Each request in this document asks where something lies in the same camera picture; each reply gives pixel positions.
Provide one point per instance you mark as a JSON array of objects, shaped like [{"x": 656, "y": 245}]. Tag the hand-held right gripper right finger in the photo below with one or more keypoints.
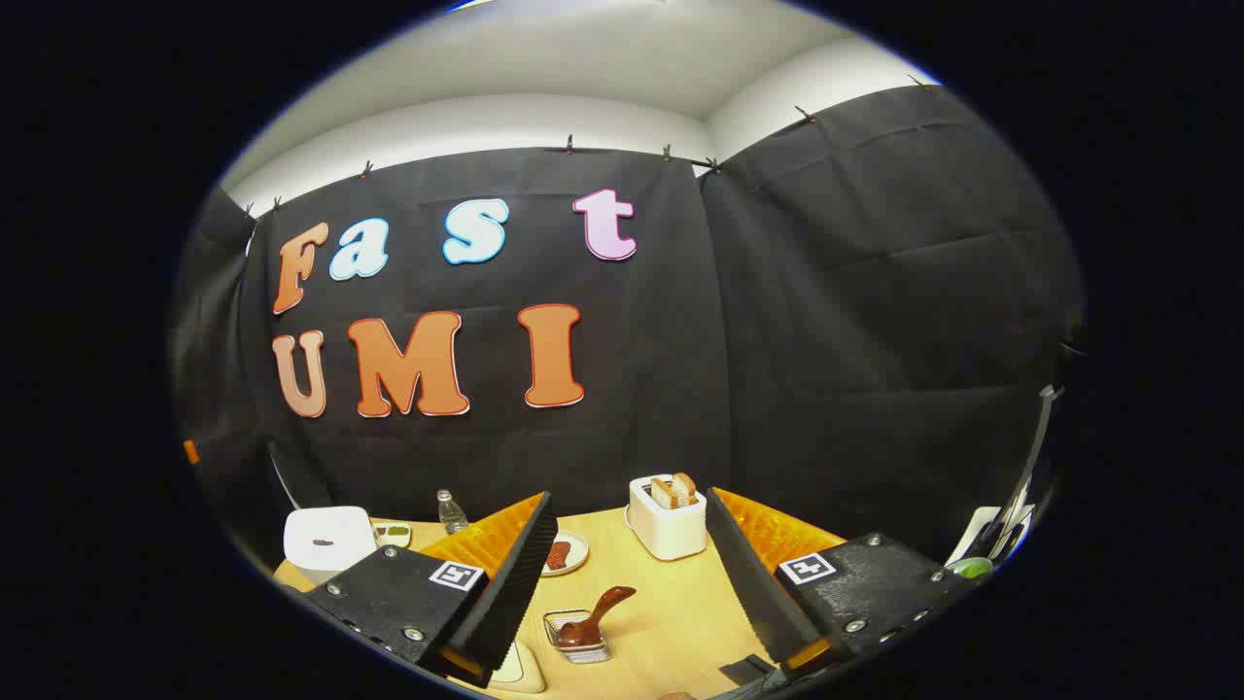
[{"x": 753, "y": 583}]

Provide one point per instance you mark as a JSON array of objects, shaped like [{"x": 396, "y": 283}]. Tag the small white dish green contents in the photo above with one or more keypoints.
[{"x": 393, "y": 535}]

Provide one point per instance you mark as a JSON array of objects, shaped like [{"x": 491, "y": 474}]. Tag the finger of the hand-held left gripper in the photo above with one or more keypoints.
[{"x": 190, "y": 451}]

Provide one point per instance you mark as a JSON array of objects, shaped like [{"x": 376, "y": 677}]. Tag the white rice cooker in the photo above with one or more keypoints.
[{"x": 326, "y": 540}]

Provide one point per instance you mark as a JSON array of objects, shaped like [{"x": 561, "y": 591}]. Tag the small black flat object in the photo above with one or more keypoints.
[{"x": 746, "y": 669}]

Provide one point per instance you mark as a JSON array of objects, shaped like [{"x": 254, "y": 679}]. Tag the red meat piece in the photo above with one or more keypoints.
[{"x": 558, "y": 555}]

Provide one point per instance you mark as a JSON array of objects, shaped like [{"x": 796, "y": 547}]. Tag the round white plate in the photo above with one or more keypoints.
[{"x": 578, "y": 554}]

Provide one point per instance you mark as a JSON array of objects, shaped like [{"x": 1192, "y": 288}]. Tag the toast slice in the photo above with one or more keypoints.
[
  {"x": 686, "y": 486},
  {"x": 664, "y": 493}
]

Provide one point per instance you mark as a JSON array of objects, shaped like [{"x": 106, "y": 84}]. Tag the cream white dish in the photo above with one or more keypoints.
[{"x": 515, "y": 671}]

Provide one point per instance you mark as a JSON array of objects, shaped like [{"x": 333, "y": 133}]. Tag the brown wooden spoon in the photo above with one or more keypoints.
[{"x": 588, "y": 627}]

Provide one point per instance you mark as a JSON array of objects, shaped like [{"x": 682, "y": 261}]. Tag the clear plastic water bottle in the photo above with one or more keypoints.
[{"x": 452, "y": 515}]

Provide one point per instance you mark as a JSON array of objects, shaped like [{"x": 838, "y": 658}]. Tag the small green object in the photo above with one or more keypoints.
[{"x": 970, "y": 568}]

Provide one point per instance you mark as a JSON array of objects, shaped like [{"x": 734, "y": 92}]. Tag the black backdrop cloth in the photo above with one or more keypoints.
[{"x": 680, "y": 340}]

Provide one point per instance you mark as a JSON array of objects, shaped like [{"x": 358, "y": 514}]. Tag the white toaster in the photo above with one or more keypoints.
[{"x": 671, "y": 535}]

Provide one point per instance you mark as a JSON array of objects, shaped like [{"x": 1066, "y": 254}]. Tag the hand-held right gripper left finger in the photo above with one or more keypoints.
[{"x": 515, "y": 583}]

